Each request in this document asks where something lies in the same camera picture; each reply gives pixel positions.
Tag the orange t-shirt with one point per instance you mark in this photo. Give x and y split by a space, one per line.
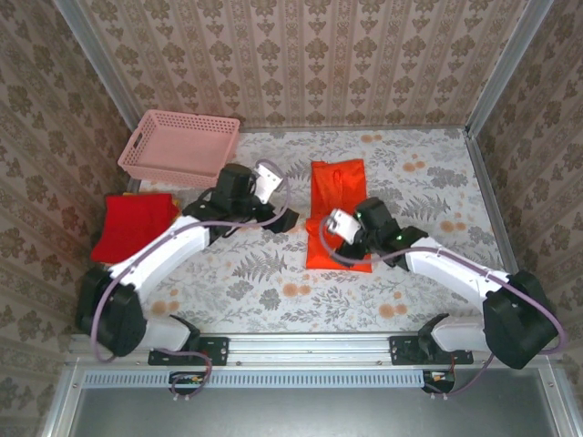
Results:
337 191

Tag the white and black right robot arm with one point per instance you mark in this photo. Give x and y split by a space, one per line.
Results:
446 268

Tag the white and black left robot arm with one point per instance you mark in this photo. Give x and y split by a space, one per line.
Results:
168 246

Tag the pink perforated plastic basket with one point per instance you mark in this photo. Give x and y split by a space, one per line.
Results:
182 145

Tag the floral patterned tablecloth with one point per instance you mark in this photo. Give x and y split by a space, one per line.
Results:
282 300

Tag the folded yellow t-shirt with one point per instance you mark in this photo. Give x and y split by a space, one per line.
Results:
129 194

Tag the folded red t-shirt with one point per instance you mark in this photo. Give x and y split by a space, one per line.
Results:
127 227

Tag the black controller board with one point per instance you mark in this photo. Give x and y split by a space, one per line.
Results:
439 380
187 381

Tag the grey metal panel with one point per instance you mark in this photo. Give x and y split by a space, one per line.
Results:
309 414

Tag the aluminium side rail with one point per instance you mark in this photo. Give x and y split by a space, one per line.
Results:
489 200

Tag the aluminium mounting rail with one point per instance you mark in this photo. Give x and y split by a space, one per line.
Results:
309 350

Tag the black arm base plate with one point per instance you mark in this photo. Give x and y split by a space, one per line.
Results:
214 350
403 351

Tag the aluminium frame post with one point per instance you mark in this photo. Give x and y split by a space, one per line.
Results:
509 64
98 64

